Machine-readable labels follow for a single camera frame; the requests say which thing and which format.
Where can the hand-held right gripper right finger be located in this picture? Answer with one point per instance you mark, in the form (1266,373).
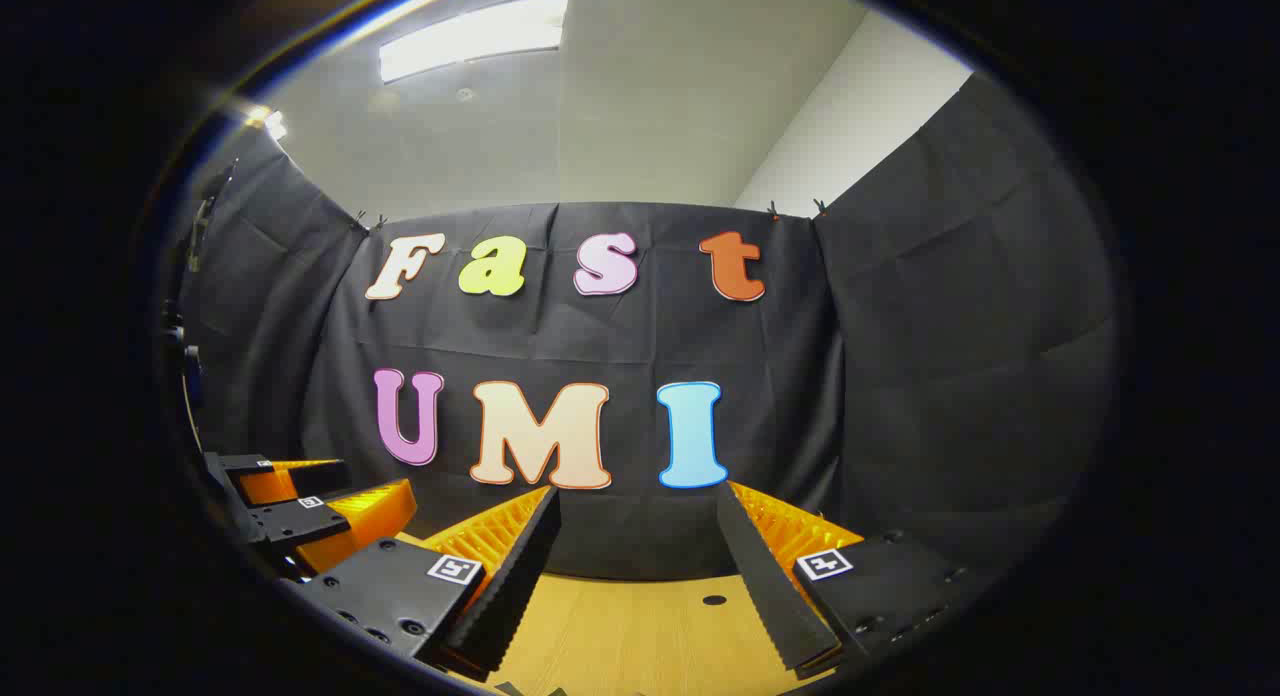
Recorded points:
(765,576)

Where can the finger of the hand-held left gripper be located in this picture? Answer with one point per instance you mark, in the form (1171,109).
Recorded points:
(300,476)
(340,531)

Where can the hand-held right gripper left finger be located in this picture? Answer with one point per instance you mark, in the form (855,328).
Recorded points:
(515,576)

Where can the black backdrop cloth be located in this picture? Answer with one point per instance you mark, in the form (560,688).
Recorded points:
(900,376)

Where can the ceiling light panel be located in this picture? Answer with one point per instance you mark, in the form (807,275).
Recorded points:
(470,36)

